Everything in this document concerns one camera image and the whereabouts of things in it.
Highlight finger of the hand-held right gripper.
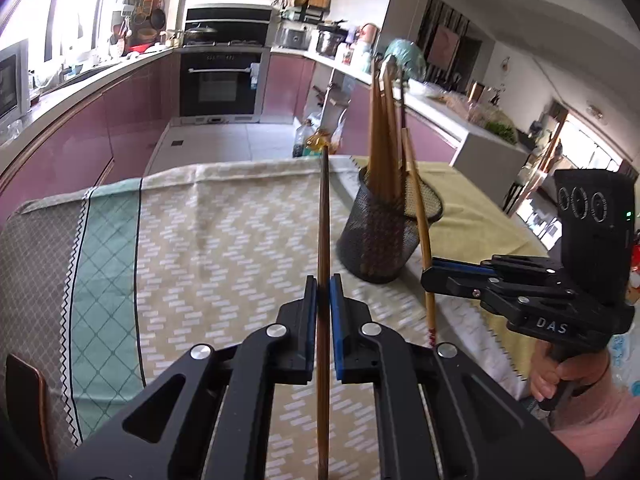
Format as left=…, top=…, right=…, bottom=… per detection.
left=431, top=254, right=565, bottom=280
left=421, top=267, right=565, bottom=320

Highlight pink base cabinet run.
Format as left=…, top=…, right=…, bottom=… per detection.
left=0, top=50, right=181, bottom=231
left=262, top=52, right=461, bottom=161

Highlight person's right hand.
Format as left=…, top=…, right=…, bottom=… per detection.
left=529, top=345, right=612, bottom=403

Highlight bundle of brown chopsticks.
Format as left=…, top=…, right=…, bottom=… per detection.
left=367, top=57, right=410, bottom=206

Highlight black wok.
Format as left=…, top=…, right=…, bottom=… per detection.
left=185, top=22, right=219, bottom=43

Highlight beige green patterned tablecloth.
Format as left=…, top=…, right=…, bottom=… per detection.
left=0, top=155, right=526, bottom=480

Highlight black mesh cup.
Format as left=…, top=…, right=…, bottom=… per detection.
left=336, top=165, right=445, bottom=283

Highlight dark liquid plastic bottle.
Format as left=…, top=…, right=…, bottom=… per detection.
left=292, top=122, right=310, bottom=158

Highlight framed wall picture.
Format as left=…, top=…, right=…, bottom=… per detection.
left=429, top=25, right=463, bottom=68

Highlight steel cooking pot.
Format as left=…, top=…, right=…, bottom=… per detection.
left=316, top=21, right=348, bottom=56

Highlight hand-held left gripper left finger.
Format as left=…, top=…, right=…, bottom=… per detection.
left=59, top=275, right=318, bottom=480

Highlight wooden chair back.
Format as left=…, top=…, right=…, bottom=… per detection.
left=5, top=354, right=56, bottom=480

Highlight white island cabinet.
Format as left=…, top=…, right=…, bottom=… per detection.
left=449, top=127, right=531, bottom=213

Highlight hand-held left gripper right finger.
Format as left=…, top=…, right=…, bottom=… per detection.
left=327, top=272, right=586, bottom=480

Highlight yellow cooking oil bottle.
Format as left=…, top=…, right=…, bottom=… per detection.
left=307, top=130, right=335, bottom=157

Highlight black range hood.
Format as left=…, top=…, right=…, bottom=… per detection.
left=184, top=4, right=273, bottom=46

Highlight built-in black oven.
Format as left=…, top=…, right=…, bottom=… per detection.
left=179, top=46, right=263, bottom=118

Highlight wall shelf with baskets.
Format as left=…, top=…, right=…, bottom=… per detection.
left=274, top=0, right=333, bottom=23

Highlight silver countertop appliance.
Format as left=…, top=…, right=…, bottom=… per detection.
left=276, top=25, right=308, bottom=51

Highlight hanging kitchen utensils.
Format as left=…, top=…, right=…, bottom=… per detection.
left=111, top=0, right=168, bottom=58

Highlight kitchen window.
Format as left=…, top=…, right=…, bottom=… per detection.
left=0, top=0, right=126, bottom=68

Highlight yellow tablecloth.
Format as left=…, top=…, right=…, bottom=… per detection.
left=352, top=157, right=551, bottom=381

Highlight teal wrapped bundle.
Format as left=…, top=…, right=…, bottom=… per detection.
left=384, top=37, right=426, bottom=81

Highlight silver microwave oven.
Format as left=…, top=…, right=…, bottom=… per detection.
left=0, top=40, right=31, bottom=121

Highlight green vegetables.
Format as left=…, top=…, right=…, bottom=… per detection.
left=484, top=120, right=518, bottom=143

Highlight wooden chopstick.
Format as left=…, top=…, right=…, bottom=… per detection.
left=316, top=146, right=332, bottom=480
left=400, top=127, right=438, bottom=351

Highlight person's right forearm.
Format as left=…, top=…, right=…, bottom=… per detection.
left=550, top=355, right=640, bottom=478

